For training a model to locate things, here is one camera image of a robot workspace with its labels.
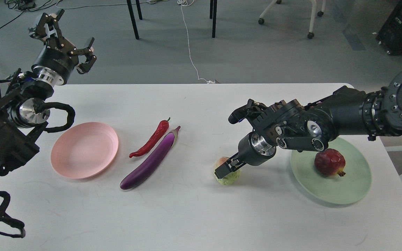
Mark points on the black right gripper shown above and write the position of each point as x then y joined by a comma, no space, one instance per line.
252,150

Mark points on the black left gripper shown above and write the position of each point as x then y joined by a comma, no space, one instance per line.
54,65

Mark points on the green pink custard apple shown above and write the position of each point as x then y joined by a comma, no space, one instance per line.
230,178

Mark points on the purple eggplant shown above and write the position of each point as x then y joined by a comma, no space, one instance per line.
149,165

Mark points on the red pomegranate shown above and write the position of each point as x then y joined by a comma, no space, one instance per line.
330,162

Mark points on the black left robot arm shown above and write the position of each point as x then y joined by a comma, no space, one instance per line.
24,112

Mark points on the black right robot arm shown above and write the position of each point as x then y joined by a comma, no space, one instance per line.
289,125

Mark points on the black table leg left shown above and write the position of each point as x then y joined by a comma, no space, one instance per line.
132,16

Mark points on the black table leg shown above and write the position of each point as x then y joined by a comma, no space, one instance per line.
213,16
132,16

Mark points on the red chili pepper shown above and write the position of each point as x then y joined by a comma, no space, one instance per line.
161,129

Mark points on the pink plate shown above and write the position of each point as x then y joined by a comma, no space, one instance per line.
84,150

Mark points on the green plate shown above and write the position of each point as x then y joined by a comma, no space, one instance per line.
335,189

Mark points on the black table leg right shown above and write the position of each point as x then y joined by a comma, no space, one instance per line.
213,16

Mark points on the white wheeled chair base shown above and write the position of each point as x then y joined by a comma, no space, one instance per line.
314,13

